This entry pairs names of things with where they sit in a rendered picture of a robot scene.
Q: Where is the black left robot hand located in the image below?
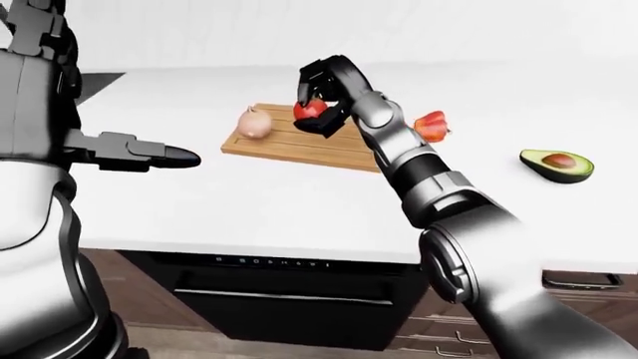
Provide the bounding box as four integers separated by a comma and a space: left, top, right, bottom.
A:
0, 0, 202, 174

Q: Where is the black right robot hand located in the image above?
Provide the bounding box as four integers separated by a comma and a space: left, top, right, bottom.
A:
292, 54, 376, 141

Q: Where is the red tomato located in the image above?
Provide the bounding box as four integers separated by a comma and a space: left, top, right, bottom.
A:
292, 97, 329, 121

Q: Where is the wooden cutting board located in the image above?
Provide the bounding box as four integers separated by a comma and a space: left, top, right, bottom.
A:
220, 102, 384, 174

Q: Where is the red bell pepper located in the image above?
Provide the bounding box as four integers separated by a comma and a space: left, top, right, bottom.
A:
413, 110, 455, 144

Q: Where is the pale yellow onion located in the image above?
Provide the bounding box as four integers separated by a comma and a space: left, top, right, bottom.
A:
237, 105, 273, 140

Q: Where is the halved green avocado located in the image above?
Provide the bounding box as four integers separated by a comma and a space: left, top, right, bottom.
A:
519, 148, 595, 184

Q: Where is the dark grey stovetop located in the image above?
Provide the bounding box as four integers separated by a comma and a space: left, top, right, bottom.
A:
75, 71, 126, 103

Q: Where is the black dishwasher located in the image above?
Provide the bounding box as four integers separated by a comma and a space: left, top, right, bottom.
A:
117, 248, 431, 353

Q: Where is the brown wooden drawer cabinet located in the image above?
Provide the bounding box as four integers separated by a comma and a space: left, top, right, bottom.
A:
386, 268, 638, 359

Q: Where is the silver drawer handle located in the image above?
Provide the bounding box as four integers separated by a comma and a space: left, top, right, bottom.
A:
454, 329, 492, 345
435, 345, 475, 359

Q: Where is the black drawer handle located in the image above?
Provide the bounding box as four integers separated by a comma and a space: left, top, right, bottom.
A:
541, 271, 623, 290

